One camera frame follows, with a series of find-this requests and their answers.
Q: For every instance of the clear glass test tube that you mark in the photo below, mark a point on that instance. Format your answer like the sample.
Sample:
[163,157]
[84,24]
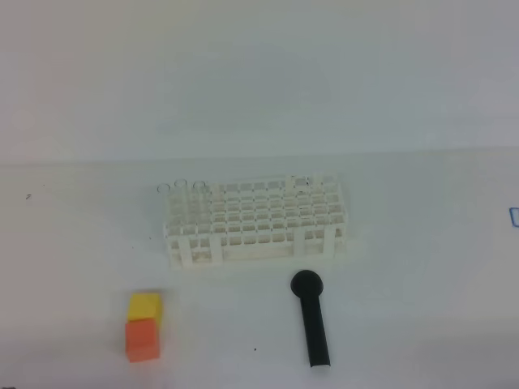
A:
[202,194]

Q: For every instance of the white plastic test tube rack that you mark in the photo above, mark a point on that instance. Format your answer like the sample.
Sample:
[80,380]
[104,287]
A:
[290,217]

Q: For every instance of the clear test tube in rack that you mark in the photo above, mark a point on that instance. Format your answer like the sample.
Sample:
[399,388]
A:
[164,190]
[181,198]

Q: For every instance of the black plastic scoop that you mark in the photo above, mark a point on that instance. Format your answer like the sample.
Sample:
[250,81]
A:
[308,286]

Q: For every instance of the yellow foam cube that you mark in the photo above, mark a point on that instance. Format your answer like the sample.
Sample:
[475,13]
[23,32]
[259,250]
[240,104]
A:
[147,305]

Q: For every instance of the orange foam cube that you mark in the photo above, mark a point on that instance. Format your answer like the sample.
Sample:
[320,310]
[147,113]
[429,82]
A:
[142,340]

